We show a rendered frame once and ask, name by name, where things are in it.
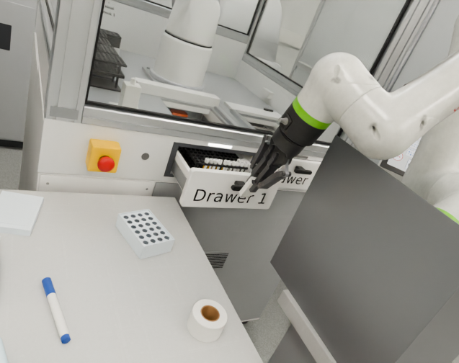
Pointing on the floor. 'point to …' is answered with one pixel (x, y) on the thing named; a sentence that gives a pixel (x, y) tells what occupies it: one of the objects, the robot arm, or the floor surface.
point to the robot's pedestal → (299, 337)
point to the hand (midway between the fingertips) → (249, 187)
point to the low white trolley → (107, 287)
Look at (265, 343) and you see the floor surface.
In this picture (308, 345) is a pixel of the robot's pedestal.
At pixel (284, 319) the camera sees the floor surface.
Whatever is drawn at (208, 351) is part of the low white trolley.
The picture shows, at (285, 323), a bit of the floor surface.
